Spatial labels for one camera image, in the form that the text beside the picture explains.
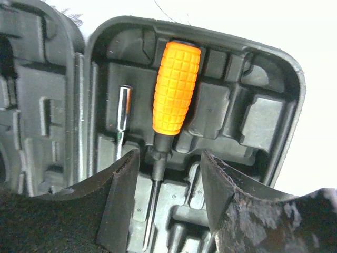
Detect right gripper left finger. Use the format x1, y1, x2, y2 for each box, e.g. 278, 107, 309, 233
1, 150, 140, 252

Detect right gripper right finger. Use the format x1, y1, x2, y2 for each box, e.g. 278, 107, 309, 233
200, 151, 336, 252

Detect large black orange screwdriver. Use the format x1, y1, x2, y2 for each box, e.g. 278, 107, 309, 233
116, 85, 132, 160

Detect black plastic tool case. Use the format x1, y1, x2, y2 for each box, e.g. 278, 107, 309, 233
1, 1, 306, 252

